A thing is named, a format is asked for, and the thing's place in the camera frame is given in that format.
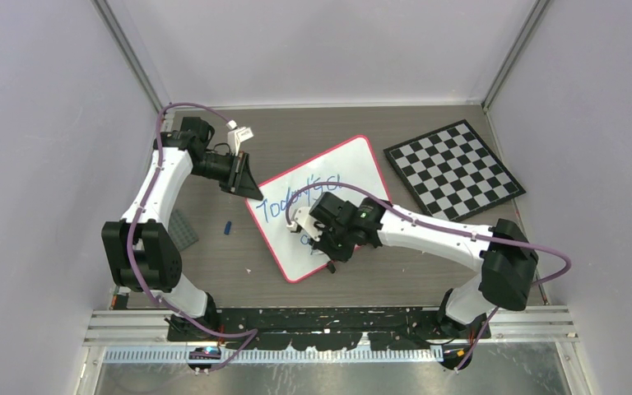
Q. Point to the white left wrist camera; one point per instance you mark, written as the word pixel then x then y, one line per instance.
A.
pixel 237 136

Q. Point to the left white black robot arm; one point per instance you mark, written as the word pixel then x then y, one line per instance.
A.
pixel 141 254

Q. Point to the black whiteboard stand clip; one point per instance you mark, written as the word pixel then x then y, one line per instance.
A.
pixel 331 267

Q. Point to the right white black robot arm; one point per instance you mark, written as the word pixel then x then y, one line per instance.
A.
pixel 504 265

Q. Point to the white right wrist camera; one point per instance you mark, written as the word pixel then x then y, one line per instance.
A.
pixel 302 221

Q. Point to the black white checkerboard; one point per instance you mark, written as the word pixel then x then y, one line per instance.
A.
pixel 452 173

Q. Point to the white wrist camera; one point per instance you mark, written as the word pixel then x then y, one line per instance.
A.
pixel 237 136
pixel 302 221

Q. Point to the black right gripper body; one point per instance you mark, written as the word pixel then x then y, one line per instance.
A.
pixel 334 240

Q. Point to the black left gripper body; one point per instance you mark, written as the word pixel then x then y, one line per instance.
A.
pixel 229 184

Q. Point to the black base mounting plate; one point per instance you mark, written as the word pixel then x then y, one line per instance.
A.
pixel 324 329

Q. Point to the grey studded building plate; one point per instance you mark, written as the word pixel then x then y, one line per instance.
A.
pixel 181 231

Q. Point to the white slotted cable rail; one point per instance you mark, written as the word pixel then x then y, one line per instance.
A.
pixel 212 355

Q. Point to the pink framed whiteboard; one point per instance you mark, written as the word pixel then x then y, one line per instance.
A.
pixel 351 162

